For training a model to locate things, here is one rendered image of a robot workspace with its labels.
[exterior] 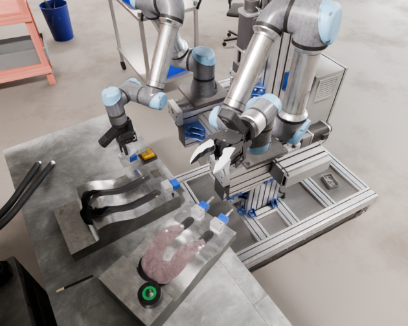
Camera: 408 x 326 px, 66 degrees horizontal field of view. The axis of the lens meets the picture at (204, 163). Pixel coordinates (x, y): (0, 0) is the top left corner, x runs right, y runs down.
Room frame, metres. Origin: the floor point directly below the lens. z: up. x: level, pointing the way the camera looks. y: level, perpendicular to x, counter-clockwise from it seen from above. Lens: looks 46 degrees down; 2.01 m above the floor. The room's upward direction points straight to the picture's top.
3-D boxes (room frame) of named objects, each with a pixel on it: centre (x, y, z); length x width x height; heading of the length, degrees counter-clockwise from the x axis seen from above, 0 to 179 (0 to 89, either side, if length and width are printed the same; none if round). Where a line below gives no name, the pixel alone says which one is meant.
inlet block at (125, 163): (1.10, 0.35, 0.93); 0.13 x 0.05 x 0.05; 124
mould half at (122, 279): (0.60, 0.12, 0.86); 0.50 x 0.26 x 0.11; 141
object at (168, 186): (0.95, 0.13, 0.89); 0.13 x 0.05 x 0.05; 123
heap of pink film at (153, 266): (0.61, 0.13, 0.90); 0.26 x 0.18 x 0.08; 141
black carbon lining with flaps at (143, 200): (0.85, 0.37, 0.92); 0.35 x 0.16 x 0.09; 123
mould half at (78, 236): (0.85, 0.39, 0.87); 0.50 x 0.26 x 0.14; 123
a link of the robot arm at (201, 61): (1.51, 0.01, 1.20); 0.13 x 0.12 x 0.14; 61
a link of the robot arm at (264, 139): (0.78, -0.17, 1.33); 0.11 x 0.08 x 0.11; 53
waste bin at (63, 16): (4.51, 2.06, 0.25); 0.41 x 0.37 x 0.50; 65
